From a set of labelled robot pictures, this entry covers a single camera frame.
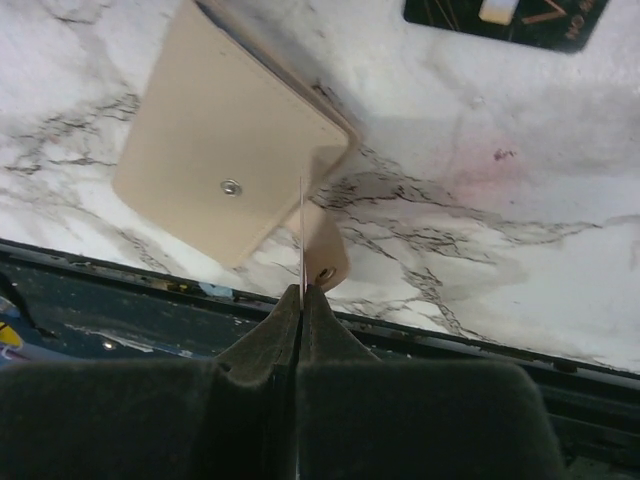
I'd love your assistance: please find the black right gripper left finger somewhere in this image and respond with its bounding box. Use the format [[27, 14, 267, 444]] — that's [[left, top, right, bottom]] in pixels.
[[1, 285, 302, 479]]

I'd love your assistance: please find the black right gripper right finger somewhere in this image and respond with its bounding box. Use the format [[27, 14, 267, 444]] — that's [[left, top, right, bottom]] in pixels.
[[296, 286, 565, 479]]

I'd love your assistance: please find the gold card with magnetic stripe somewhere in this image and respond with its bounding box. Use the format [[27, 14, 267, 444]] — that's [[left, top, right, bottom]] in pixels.
[[298, 174, 306, 311]]

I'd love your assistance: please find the beige leather card holder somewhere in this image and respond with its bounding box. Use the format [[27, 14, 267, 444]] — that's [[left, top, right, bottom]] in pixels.
[[112, 1, 360, 290]]

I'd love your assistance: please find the black card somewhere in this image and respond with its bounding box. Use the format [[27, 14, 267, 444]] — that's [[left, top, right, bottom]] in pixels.
[[403, 0, 608, 54]]

